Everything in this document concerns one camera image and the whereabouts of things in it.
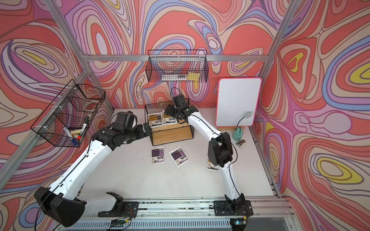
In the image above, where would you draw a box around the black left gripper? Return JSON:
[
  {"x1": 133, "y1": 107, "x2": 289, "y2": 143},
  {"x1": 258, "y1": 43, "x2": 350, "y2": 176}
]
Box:
[{"x1": 122, "y1": 121, "x2": 152, "y2": 143}]

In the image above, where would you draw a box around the yellow coffee bag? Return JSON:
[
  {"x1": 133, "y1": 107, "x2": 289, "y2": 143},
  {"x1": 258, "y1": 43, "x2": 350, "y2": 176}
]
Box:
[
  {"x1": 206, "y1": 159, "x2": 219, "y2": 172},
  {"x1": 162, "y1": 111, "x2": 177, "y2": 126},
  {"x1": 148, "y1": 112, "x2": 163, "y2": 128}
]

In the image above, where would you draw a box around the purple coffee bag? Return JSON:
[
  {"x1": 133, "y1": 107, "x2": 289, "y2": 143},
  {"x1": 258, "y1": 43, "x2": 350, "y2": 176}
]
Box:
[
  {"x1": 169, "y1": 146, "x2": 190, "y2": 167},
  {"x1": 150, "y1": 146, "x2": 165, "y2": 164}
]

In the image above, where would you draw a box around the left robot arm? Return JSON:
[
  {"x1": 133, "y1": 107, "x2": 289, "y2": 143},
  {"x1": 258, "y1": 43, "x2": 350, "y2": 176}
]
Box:
[{"x1": 34, "y1": 111, "x2": 152, "y2": 227}]

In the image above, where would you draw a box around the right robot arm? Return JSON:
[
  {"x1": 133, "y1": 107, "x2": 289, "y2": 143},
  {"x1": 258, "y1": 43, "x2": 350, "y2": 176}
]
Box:
[{"x1": 165, "y1": 94, "x2": 246, "y2": 214}]

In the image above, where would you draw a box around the yellow sponge in basket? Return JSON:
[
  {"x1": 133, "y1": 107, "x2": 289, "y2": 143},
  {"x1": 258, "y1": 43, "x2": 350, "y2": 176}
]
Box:
[{"x1": 187, "y1": 72, "x2": 200, "y2": 82}]

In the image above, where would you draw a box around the black whiteboard marker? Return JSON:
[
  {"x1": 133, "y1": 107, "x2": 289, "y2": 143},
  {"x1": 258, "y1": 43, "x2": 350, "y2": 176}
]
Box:
[{"x1": 79, "y1": 116, "x2": 89, "y2": 139}]

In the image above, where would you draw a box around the wooden whiteboard easel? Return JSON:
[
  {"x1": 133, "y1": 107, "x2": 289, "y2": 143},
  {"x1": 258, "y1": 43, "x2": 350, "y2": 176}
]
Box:
[{"x1": 218, "y1": 127, "x2": 237, "y2": 131}]

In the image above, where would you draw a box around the blue capped marker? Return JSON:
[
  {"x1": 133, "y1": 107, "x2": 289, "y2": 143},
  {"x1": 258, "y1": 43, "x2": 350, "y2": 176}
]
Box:
[{"x1": 70, "y1": 137, "x2": 79, "y2": 146}]

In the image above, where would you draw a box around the pink framed whiteboard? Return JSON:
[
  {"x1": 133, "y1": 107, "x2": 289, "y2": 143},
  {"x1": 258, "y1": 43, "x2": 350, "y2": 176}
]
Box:
[{"x1": 216, "y1": 78, "x2": 262, "y2": 128}]

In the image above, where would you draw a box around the olive metal clip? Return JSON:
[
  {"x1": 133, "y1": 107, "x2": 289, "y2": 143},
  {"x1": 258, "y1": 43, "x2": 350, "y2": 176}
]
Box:
[{"x1": 236, "y1": 139, "x2": 246, "y2": 148}]

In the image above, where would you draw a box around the black wire wooden shelf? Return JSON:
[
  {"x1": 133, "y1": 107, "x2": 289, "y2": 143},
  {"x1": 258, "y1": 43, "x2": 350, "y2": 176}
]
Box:
[{"x1": 145, "y1": 101, "x2": 194, "y2": 146}]

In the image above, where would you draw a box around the black wire wall basket rear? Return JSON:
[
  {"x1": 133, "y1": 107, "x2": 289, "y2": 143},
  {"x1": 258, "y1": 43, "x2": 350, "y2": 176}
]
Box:
[{"x1": 145, "y1": 49, "x2": 209, "y2": 82}]

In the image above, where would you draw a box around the black wire wall basket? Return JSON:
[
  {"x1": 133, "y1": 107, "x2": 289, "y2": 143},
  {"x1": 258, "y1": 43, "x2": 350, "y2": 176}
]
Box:
[
  {"x1": 145, "y1": 49, "x2": 209, "y2": 82},
  {"x1": 31, "y1": 80, "x2": 106, "y2": 148}
]

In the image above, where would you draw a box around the black wire wall basket left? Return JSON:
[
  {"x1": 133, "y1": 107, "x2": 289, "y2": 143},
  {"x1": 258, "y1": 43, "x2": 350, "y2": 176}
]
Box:
[{"x1": 31, "y1": 80, "x2": 106, "y2": 148}]

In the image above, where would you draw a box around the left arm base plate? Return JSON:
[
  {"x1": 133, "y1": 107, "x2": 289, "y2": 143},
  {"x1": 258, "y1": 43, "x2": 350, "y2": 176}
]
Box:
[{"x1": 98, "y1": 201, "x2": 139, "y2": 218}]

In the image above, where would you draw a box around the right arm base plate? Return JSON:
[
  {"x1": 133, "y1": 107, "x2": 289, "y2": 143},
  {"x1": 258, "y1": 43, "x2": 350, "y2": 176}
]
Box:
[{"x1": 210, "y1": 200, "x2": 254, "y2": 217}]

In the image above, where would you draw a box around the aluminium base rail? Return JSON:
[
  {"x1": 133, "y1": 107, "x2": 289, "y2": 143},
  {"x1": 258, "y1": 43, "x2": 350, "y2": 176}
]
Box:
[{"x1": 51, "y1": 197, "x2": 303, "y2": 231}]

